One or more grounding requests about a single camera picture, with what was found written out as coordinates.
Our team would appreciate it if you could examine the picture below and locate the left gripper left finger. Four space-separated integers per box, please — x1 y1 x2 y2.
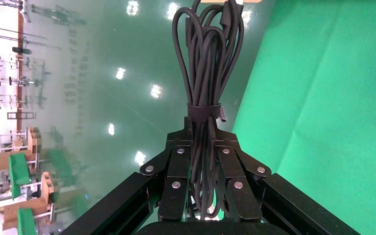
139 117 193 222

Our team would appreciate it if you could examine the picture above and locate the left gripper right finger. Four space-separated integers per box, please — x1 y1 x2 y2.
211 124 272 223

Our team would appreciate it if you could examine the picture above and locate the black data cable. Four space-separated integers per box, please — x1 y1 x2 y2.
171 0 245 223

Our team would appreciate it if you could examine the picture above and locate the green table cloth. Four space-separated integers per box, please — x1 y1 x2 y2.
232 0 376 235

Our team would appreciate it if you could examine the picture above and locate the brown cardboard carton stack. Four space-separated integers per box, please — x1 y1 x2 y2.
3 172 56 231
0 128 43 171

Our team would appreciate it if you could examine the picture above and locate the green cloth covered table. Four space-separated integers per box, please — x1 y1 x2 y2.
8 152 31 199
17 207 38 235

